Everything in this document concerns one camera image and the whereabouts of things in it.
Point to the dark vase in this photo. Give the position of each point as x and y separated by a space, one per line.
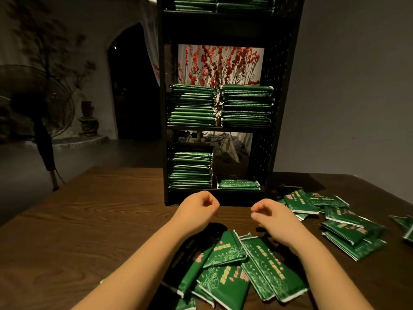
88 119

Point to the person's left forearm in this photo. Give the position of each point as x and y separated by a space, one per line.
135 271

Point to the red berry branches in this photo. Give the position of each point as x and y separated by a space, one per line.
219 64

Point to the pile of green packets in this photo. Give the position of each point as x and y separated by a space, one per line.
222 277

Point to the black standing fan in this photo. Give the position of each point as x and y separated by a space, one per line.
35 100

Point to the person's right forearm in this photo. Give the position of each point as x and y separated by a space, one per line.
332 274

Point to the white curtain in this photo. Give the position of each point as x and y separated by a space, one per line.
151 35

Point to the person's left hand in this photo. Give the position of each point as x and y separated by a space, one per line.
193 211

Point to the black metal shelf rack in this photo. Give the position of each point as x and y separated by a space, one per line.
284 67

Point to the person's right hand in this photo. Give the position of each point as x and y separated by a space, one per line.
279 221

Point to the bare branched tree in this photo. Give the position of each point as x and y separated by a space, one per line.
51 42

